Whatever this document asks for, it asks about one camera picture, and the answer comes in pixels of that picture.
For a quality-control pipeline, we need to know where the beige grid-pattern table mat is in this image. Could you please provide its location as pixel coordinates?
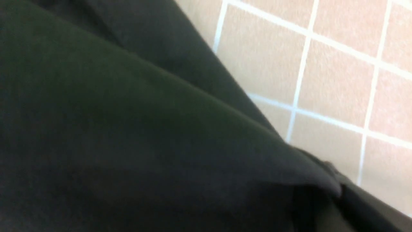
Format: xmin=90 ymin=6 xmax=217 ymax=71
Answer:
xmin=177 ymin=0 xmax=412 ymax=216

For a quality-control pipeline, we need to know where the dark gray long-sleeve shirt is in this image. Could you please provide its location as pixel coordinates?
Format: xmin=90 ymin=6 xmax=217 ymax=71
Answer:
xmin=1 ymin=0 xmax=411 ymax=232

